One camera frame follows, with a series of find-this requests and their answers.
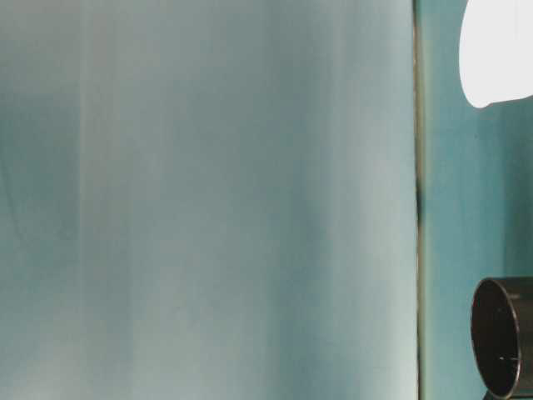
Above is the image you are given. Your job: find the black cup holder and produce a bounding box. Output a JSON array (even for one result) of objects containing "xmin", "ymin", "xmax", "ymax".
[{"xmin": 471, "ymin": 277, "xmax": 532, "ymax": 399}]

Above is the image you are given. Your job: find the white paper cup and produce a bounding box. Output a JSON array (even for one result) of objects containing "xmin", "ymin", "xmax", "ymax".
[{"xmin": 459, "ymin": 0, "xmax": 532, "ymax": 108}]

